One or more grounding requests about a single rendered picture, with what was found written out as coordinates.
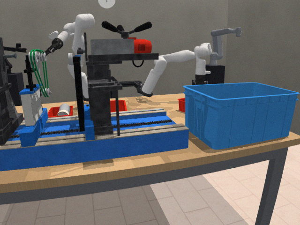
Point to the blue machine bed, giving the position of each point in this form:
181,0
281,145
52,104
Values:
72,147

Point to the red tray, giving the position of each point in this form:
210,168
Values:
54,110
121,106
181,104

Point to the blue plastic crate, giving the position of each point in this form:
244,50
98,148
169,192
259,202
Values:
236,114

